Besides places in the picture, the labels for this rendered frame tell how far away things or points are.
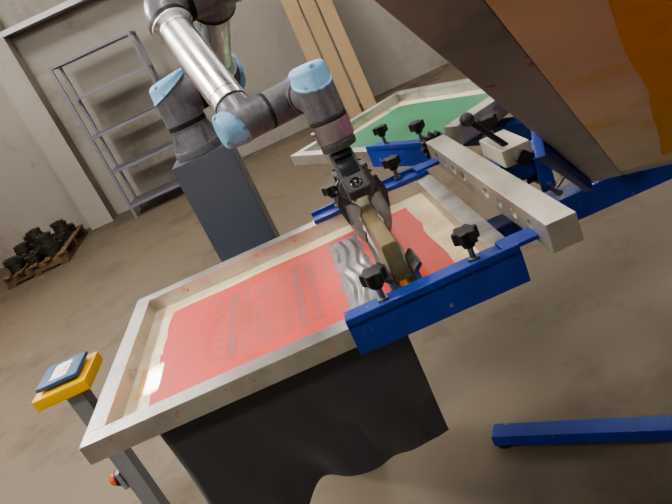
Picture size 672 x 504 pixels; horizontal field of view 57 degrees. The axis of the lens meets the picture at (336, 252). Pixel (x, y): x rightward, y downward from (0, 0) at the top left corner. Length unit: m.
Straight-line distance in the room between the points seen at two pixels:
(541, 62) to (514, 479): 1.75
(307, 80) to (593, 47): 0.82
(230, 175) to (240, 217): 0.13
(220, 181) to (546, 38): 1.54
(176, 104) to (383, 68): 6.66
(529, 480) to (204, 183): 1.29
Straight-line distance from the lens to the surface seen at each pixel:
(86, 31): 8.36
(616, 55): 0.43
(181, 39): 1.40
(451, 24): 0.32
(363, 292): 1.16
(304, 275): 1.36
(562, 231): 1.00
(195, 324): 1.41
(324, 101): 1.18
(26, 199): 8.87
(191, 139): 1.85
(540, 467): 2.07
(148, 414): 1.10
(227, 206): 1.86
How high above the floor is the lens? 1.47
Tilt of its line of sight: 22 degrees down
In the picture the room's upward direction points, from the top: 25 degrees counter-clockwise
